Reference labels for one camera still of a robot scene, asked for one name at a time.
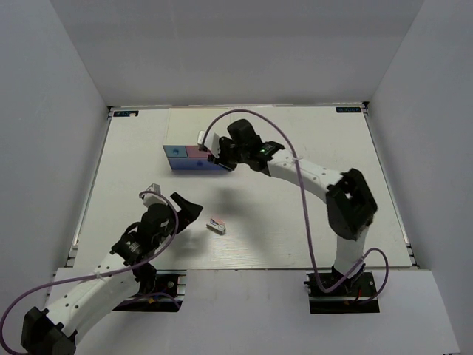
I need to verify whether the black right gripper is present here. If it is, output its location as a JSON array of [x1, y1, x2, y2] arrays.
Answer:
[[208, 138, 249, 172]]

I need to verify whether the pink drawer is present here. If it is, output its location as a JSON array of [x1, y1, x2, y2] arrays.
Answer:
[[186, 146, 209, 159]]

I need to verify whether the light blue small drawer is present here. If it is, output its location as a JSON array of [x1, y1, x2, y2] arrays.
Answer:
[[163, 145, 188, 158]]

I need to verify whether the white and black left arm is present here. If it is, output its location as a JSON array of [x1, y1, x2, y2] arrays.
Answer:
[[21, 189, 203, 354]]

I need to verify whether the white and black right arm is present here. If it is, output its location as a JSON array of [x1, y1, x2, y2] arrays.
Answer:
[[197, 119, 378, 295]]

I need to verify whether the pink white small stapler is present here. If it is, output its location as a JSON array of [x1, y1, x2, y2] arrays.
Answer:
[[206, 217, 226, 235]]

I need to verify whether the blue wide drawer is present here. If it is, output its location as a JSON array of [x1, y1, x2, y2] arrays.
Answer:
[[168, 158, 226, 172]]

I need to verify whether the white drawer cabinet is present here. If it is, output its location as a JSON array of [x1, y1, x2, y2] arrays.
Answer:
[[163, 108, 229, 146]]

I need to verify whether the right corner label sticker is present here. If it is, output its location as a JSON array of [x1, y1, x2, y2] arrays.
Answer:
[[336, 106, 362, 113]]

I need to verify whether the corner label sticker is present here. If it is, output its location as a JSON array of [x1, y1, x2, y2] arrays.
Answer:
[[336, 106, 362, 113], [113, 110, 139, 118]]

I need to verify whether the left corner label sticker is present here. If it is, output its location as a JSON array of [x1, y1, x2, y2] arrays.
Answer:
[[113, 110, 139, 118]]

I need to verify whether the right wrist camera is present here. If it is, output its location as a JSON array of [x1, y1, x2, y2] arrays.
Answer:
[[197, 131, 220, 158]]

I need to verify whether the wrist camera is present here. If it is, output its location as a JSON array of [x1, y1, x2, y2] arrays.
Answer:
[[138, 183, 166, 207], [197, 131, 220, 158]]

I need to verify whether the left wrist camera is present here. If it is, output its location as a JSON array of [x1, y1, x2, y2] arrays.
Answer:
[[138, 183, 166, 207]]

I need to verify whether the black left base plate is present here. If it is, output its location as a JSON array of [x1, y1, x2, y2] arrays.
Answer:
[[113, 271, 187, 313]]

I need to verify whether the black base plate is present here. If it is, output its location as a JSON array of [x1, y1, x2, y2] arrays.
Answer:
[[304, 271, 380, 314], [113, 271, 187, 313]]

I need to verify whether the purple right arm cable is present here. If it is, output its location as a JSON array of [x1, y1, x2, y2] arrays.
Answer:
[[201, 109, 389, 305]]

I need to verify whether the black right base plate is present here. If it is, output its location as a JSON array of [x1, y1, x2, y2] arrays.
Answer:
[[304, 271, 380, 314]]

